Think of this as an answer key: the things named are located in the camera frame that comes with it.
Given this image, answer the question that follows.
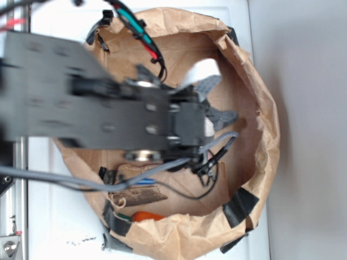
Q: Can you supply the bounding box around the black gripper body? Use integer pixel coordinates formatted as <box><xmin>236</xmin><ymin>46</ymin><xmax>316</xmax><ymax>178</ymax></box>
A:
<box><xmin>163</xmin><ymin>85</ymin><xmax>210</xmax><ymax>171</ymax></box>

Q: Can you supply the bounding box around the gray plush bunny toy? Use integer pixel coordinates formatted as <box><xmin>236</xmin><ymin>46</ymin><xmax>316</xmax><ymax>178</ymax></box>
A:
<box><xmin>202</xmin><ymin>99</ymin><xmax>239</xmax><ymax>144</ymax></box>

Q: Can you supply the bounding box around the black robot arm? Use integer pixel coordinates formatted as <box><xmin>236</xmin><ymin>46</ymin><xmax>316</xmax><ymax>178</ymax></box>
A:
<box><xmin>1</xmin><ymin>31</ymin><xmax>205</xmax><ymax>167</ymax></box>

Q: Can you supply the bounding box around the orange toy carrot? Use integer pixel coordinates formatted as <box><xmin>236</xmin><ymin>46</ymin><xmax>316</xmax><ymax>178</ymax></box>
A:
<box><xmin>117</xmin><ymin>211</ymin><xmax>165</xmax><ymax>222</ymax></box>

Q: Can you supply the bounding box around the thin black wire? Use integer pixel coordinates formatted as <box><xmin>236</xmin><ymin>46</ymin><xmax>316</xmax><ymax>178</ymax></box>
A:
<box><xmin>151</xmin><ymin>146</ymin><xmax>231</xmax><ymax>200</ymax></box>

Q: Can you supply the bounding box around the red green wire bundle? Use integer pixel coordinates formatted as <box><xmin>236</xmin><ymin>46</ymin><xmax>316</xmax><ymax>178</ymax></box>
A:
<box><xmin>104</xmin><ymin>0</ymin><xmax>168</xmax><ymax>82</ymax></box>

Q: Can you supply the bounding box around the gray ribbon cable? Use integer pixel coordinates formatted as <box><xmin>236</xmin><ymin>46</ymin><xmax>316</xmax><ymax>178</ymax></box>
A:
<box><xmin>0</xmin><ymin>131</ymin><xmax>240</xmax><ymax>192</ymax></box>

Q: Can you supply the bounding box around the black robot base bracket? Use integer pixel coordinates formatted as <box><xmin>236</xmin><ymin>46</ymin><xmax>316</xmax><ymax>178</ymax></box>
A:
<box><xmin>0</xmin><ymin>175</ymin><xmax>14</xmax><ymax>197</ymax></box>

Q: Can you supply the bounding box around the silver aluminium frame rail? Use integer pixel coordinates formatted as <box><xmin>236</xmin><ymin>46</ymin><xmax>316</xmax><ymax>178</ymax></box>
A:
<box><xmin>0</xmin><ymin>0</ymin><xmax>30</xmax><ymax>260</ymax></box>

